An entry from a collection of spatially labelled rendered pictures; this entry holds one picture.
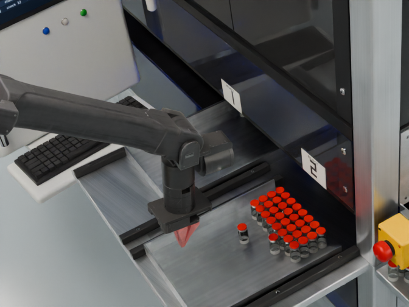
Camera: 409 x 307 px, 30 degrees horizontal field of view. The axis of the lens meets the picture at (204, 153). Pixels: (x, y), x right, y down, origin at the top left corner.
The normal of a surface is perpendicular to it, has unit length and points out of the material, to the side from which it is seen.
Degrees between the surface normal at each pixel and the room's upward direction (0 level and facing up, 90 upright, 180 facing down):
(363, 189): 90
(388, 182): 90
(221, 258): 0
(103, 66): 90
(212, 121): 0
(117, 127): 96
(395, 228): 0
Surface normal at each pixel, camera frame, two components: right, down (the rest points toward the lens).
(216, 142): 0.12, -0.75
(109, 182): -0.14, -0.76
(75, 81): 0.61, 0.44
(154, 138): 0.36, 0.52
